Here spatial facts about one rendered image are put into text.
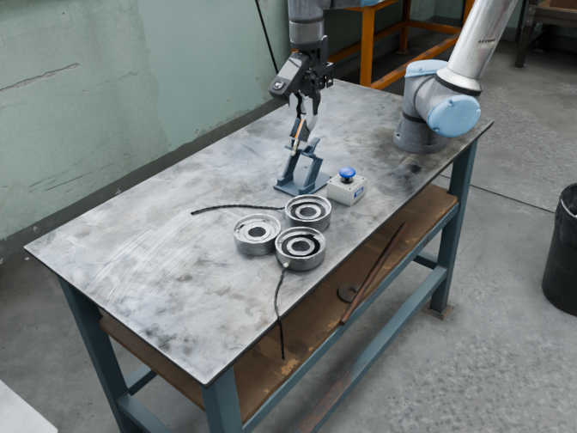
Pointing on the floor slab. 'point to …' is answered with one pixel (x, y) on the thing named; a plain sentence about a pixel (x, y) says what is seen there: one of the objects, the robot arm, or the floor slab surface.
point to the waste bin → (563, 254)
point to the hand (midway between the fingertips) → (303, 125)
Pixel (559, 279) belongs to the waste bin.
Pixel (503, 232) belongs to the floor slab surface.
